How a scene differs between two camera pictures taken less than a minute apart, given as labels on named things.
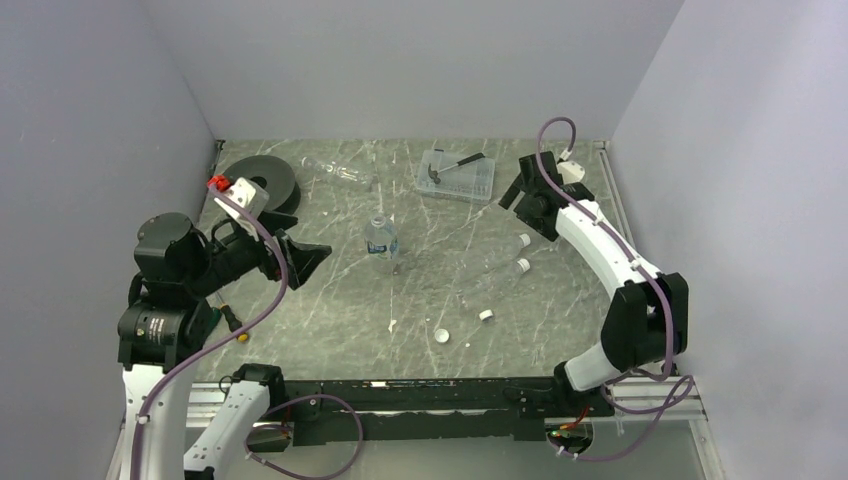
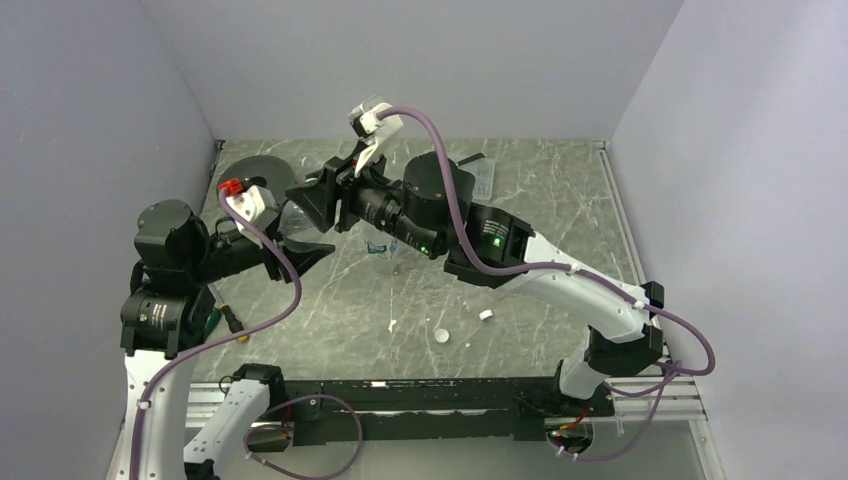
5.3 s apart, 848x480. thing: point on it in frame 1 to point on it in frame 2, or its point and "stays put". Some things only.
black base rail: [414, 412] stays put
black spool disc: [274, 176] stays put
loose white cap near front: [441, 335] stays put
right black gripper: [538, 226] to [319, 194]
